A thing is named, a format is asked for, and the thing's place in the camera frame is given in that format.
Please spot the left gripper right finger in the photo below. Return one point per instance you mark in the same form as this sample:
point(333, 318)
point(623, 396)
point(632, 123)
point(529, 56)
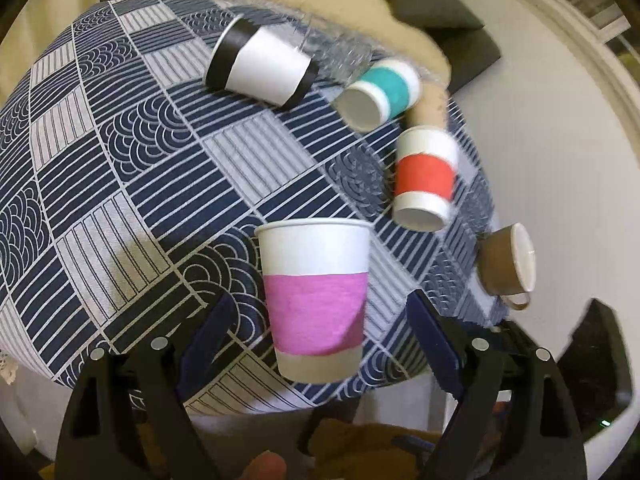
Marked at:
point(541, 439)

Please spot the dark grey sofa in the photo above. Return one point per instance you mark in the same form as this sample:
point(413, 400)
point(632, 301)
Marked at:
point(459, 33)

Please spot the brown ceramic mug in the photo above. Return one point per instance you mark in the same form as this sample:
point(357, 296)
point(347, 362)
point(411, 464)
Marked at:
point(507, 265)

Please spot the pink banded paper cup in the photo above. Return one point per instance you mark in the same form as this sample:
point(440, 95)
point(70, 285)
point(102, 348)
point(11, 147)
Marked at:
point(315, 274)

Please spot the blue patterned tablecloth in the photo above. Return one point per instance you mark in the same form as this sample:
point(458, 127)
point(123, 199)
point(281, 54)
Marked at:
point(130, 195)

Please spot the dark grey cushion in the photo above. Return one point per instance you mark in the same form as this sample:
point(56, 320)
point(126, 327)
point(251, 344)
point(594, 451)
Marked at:
point(434, 14)

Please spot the teal banded paper cup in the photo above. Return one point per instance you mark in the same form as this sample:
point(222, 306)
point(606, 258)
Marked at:
point(387, 89)

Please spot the red banded paper cup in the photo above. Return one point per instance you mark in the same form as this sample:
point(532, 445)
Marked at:
point(426, 166)

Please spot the clear plastic cup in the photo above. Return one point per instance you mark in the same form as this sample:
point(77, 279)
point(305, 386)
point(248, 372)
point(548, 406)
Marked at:
point(342, 56)

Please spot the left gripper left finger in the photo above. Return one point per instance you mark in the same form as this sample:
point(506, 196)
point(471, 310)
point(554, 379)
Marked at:
point(99, 437)

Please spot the black banded paper cup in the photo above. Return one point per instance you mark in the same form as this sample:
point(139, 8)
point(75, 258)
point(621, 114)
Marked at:
point(252, 61)

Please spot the brown kraft paper cup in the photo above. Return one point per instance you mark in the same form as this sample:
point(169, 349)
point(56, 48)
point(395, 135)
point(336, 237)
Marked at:
point(431, 108)

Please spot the cream curtain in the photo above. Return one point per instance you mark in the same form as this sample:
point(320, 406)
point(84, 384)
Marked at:
point(35, 27)

